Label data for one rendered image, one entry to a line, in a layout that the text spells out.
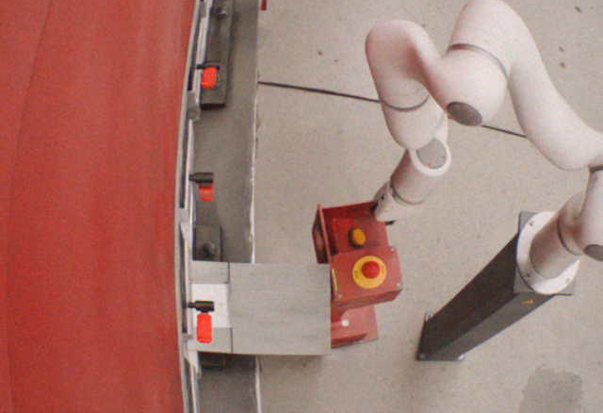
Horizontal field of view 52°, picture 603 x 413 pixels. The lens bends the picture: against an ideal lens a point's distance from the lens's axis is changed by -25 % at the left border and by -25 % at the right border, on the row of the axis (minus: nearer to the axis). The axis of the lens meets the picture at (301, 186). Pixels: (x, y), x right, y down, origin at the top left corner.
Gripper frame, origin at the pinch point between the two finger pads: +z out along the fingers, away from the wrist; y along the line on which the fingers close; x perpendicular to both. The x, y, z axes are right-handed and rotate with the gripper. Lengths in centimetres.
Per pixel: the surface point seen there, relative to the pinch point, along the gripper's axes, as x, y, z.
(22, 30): -34, -53, -130
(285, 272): -12.5, -25.2, -13.6
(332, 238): 0.2, -10.1, 10.9
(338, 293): -13.2, -11.6, 7.3
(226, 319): -20.2, -37.4, -12.8
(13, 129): -37, -54, -129
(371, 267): -9.4, -4.7, 3.7
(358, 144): 51, 22, 83
